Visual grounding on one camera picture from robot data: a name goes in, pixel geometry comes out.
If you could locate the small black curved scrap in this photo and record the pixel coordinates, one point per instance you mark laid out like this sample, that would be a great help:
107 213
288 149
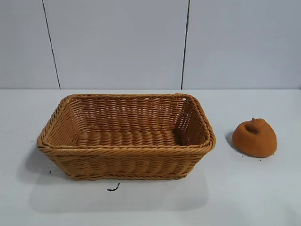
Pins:
114 188

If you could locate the brown woven wicker basket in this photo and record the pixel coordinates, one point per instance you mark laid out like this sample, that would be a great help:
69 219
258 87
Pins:
131 162

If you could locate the orange fruit with stem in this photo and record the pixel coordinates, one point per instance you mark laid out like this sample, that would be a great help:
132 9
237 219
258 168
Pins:
256 143

